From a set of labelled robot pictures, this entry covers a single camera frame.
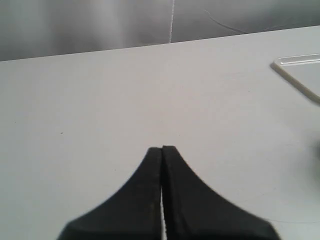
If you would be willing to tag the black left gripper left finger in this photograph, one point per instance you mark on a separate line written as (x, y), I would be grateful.
(132, 213)

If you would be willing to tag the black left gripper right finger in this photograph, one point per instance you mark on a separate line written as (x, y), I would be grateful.
(193, 211)

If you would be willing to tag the white rectangular plastic tray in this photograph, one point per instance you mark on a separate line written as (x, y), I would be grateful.
(302, 72)

